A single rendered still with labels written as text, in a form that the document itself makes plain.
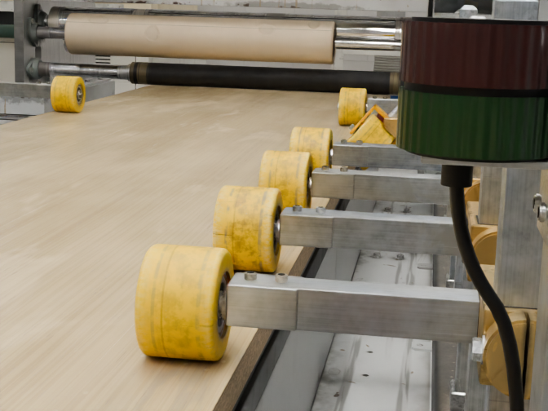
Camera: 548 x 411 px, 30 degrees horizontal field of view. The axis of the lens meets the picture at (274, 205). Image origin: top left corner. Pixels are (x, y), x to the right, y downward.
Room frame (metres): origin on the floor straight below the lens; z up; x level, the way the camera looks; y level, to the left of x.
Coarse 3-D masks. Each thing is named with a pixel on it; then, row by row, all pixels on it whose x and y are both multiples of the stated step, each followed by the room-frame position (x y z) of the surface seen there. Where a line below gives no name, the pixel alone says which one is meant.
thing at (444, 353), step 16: (448, 256) 1.85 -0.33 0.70; (448, 272) 1.73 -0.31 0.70; (432, 352) 1.45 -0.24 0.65; (448, 352) 1.30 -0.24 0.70; (432, 368) 1.37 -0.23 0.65; (448, 368) 1.24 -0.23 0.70; (432, 384) 1.30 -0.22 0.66; (448, 384) 1.19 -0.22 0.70; (432, 400) 1.23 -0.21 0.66; (448, 400) 1.13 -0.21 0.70; (464, 400) 1.10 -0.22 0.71
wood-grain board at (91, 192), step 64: (0, 128) 1.95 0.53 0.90; (64, 128) 1.98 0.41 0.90; (128, 128) 2.01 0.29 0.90; (192, 128) 2.05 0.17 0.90; (256, 128) 2.08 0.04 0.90; (0, 192) 1.30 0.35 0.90; (64, 192) 1.31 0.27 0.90; (128, 192) 1.33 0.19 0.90; (192, 192) 1.34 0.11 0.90; (0, 256) 0.97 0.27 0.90; (64, 256) 0.98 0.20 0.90; (128, 256) 0.98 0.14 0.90; (0, 320) 0.77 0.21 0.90; (64, 320) 0.77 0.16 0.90; (128, 320) 0.78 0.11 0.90; (0, 384) 0.63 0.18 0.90; (64, 384) 0.64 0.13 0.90; (128, 384) 0.64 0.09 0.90; (192, 384) 0.64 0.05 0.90
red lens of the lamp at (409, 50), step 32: (416, 32) 0.37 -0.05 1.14; (448, 32) 0.36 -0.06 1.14; (480, 32) 0.36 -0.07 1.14; (512, 32) 0.36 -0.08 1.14; (544, 32) 0.36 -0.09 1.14; (416, 64) 0.37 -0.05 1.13; (448, 64) 0.36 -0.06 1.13; (480, 64) 0.36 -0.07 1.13; (512, 64) 0.36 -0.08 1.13; (544, 64) 0.36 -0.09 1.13
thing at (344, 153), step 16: (336, 144) 1.42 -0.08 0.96; (352, 144) 1.42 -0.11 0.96; (368, 144) 1.43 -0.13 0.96; (384, 144) 1.43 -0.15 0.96; (336, 160) 1.42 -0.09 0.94; (352, 160) 1.42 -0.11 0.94; (368, 160) 1.41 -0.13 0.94; (384, 160) 1.41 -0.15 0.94; (400, 160) 1.41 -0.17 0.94; (416, 160) 1.41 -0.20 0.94
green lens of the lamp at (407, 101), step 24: (408, 96) 0.38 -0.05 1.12; (432, 96) 0.36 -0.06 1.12; (456, 96) 0.36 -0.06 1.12; (480, 96) 0.36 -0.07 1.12; (408, 120) 0.37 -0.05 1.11; (432, 120) 0.36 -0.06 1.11; (456, 120) 0.36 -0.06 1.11; (480, 120) 0.36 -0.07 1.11; (504, 120) 0.36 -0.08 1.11; (528, 120) 0.36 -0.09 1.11; (408, 144) 0.37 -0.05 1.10; (432, 144) 0.36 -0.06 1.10; (456, 144) 0.36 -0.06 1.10; (480, 144) 0.36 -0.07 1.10; (504, 144) 0.36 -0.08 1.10; (528, 144) 0.36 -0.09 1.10
